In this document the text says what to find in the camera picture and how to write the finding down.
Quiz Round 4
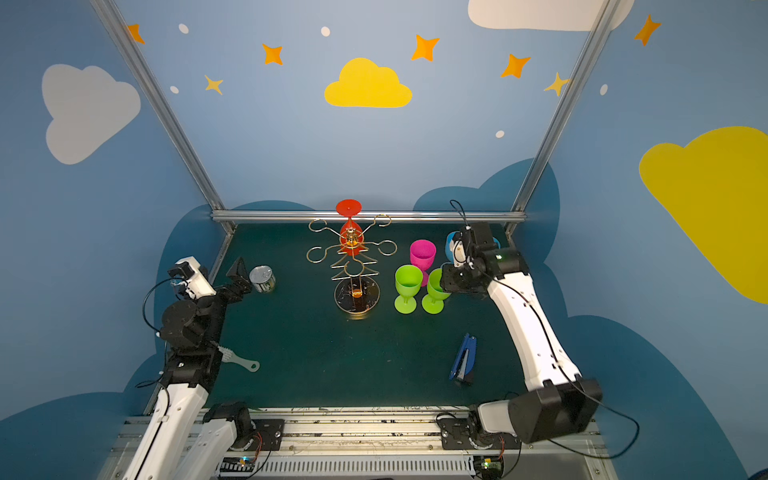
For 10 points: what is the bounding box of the silver tin can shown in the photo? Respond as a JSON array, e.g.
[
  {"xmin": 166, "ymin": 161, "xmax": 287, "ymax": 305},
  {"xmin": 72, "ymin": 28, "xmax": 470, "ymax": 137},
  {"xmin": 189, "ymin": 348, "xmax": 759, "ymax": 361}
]
[{"xmin": 249, "ymin": 265, "xmax": 276, "ymax": 293}]

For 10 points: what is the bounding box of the blue wine glass front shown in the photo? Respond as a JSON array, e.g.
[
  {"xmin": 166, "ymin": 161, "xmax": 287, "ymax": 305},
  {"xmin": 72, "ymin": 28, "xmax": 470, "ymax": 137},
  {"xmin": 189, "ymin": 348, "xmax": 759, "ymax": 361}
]
[{"xmin": 445, "ymin": 231, "xmax": 463, "ymax": 263}]

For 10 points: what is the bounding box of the pink wine glass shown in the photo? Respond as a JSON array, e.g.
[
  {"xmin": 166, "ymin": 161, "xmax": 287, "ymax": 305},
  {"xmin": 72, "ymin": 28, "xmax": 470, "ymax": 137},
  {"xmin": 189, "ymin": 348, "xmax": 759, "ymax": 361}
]
[{"xmin": 409, "ymin": 239, "xmax": 437, "ymax": 286}]

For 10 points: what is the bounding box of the green wine glass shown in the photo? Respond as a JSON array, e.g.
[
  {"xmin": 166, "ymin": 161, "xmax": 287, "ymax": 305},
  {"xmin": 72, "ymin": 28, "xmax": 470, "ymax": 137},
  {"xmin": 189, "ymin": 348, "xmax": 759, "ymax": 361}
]
[
  {"xmin": 394, "ymin": 265, "xmax": 423, "ymax": 315},
  {"xmin": 421, "ymin": 269, "xmax": 451, "ymax": 315}
]

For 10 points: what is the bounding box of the grey dish brush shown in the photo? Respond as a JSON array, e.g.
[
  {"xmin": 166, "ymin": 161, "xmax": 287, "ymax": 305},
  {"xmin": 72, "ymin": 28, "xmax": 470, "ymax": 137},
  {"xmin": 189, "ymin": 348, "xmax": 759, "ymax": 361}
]
[{"xmin": 218, "ymin": 345, "xmax": 260, "ymax": 373}]

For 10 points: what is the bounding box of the black left camera cable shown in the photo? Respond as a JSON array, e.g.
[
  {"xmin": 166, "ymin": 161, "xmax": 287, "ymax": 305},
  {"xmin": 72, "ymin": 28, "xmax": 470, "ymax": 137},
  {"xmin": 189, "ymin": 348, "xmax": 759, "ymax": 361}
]
[{"xmin": 141, "ymin": 277, "xmax": 181, "ymax": 337}]

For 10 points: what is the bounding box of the right corner frame post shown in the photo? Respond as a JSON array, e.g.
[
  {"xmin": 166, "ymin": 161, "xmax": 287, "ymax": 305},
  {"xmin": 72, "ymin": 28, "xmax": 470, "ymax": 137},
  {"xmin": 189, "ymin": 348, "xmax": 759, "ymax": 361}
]
[{"xmin": 505, "ymin": 0, "xmax": 623, "ymax": 241}]

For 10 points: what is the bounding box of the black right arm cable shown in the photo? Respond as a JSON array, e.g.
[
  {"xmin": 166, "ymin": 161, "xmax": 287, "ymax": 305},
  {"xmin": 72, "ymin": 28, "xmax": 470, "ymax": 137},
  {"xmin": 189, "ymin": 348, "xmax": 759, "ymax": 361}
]
[{"xmin": 449, "ymin": 199, "xmax": 641, "ymax": 461}]

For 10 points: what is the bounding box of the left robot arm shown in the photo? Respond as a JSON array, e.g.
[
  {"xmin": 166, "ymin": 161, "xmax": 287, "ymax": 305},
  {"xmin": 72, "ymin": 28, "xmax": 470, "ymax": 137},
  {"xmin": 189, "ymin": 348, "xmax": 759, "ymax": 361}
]
[{"xmin": 122, "ymin": 257, "xmax": 258, "ymax": 479}]

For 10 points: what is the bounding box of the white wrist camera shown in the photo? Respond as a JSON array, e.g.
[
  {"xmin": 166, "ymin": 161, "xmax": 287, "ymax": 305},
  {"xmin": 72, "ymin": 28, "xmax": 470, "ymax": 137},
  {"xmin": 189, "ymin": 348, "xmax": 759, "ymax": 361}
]
[
  {"xmin": 167, "ymin": 256, "xmax": 216, "ymax": 301},
  {"xmin": 449, "ymin": 237, "xmax": 467, "ymax": 267}
]

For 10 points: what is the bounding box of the left corner frame post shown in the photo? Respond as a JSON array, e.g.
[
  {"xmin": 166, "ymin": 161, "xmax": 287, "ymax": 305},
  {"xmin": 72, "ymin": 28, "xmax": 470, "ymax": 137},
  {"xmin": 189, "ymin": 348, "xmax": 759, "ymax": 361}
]
[{"xmin": 90, "ymin": 0, "xmax": 226, "ymax": 213}]

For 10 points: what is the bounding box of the corner frame post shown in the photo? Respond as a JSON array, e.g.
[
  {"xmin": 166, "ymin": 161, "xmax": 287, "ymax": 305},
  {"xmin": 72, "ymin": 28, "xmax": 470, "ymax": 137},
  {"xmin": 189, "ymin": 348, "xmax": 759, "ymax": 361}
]
[
  {"xmin": 90, "ymin": 0, "xmax": 226, "ymax": 213},
  {"xmin": 505, "ymin": 0, "xmax": 623, "ymax": 241}
]

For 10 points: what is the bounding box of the red wine glass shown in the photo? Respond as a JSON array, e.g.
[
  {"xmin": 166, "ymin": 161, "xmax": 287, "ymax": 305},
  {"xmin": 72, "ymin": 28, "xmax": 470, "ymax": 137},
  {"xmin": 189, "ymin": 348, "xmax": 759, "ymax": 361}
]
[{"xmin": 336, "ymin": 199, "xmax": 364, "ymax": 256}]

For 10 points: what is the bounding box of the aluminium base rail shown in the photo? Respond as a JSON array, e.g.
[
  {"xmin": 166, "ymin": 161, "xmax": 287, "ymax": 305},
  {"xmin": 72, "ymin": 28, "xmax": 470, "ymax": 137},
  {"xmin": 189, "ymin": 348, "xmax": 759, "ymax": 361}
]
[{"xmin": 98, "ymin": 404, "xmax": 619, "ymax": 480}]

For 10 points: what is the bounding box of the gold wire glass rack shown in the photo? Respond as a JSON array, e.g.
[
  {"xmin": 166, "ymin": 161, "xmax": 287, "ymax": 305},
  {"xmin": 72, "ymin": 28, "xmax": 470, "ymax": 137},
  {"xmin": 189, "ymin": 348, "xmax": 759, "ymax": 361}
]
[{"xmin": 306, "ymin": 219, "xmax": 398, "ymax": 320}]

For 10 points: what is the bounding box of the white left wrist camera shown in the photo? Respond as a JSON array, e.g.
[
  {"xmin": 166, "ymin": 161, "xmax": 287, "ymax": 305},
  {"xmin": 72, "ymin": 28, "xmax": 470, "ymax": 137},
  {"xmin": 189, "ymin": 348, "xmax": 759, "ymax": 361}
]
[{"xmin": 167, "ymin": 256, "xmax": 216, "ymax": 301}]

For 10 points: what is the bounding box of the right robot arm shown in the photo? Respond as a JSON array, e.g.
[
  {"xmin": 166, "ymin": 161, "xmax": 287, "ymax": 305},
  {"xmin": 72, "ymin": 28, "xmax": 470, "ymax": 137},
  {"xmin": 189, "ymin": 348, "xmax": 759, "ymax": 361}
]
[{"xmin": 440, "ymin": 222, "xmax": 603, "ymax": 443}]

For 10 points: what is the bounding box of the aluminium frame rear rail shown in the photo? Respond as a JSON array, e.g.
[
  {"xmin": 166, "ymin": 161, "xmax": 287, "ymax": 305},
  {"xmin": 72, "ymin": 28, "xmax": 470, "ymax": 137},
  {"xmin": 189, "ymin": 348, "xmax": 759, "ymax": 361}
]
[{"xmin": 211, "ymin": 210, "xmax": 526, "ymax": 224}]

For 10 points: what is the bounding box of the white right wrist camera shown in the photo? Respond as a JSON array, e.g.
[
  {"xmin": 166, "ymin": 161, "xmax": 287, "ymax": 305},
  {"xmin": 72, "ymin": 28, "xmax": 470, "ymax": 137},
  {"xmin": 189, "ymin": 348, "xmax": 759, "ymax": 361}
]
[{"xmin": 449, "ymin": 237, "xmax": 467, "ymax": 267}]

